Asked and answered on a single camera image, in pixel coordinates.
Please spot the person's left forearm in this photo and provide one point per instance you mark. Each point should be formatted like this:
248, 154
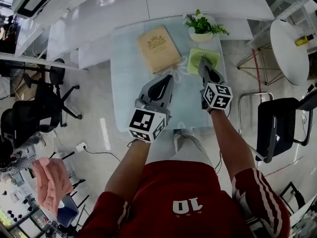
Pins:
128, 170

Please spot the black office swivel chair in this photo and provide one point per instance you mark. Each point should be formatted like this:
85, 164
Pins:
32, 118

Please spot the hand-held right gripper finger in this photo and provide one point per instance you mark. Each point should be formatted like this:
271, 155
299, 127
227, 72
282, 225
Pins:
205, 77
221, 77

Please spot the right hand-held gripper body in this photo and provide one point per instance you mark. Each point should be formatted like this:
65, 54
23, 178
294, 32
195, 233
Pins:
218, 95

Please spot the green small desk fan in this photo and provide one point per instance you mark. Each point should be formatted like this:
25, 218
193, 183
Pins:
213, 56

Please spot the round white side table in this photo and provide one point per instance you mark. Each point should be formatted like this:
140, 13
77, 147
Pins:
289, 53

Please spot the pink cloth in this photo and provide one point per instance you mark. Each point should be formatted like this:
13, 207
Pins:
52, 182

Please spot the black mesh chair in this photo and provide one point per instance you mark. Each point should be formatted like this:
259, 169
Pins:
272, 128

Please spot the red jersey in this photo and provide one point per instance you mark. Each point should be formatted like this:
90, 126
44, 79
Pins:
178, 187

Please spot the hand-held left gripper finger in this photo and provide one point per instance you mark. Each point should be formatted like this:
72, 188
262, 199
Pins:
144, 92
168, 95

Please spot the potted green plant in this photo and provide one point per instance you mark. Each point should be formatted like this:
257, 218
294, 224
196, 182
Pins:
203, 26

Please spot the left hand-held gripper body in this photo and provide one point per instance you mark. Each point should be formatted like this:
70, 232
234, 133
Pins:
146, 123

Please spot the person's right forearm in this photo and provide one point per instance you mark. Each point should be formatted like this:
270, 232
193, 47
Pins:
230, 145

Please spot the light grey trousers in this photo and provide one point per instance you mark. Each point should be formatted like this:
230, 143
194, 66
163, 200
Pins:
183, 150

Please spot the grey checked cloth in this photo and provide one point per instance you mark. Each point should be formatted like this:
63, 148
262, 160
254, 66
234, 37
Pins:
23, 163

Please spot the tan hardcover book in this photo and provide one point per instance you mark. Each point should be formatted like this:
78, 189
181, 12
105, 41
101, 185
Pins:
158, 48

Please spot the white wiping cloth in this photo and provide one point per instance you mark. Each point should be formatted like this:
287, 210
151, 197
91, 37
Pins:
201, 66

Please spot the blue chair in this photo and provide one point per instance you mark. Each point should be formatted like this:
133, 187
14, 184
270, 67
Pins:
68, 212

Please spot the white power strip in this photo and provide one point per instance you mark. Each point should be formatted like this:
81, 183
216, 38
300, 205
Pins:
81, 146

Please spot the yellow oil bottle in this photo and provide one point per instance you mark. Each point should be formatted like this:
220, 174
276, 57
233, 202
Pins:
303, 40

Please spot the black metal frame stand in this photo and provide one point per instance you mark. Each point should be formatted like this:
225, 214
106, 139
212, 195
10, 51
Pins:
296, 195

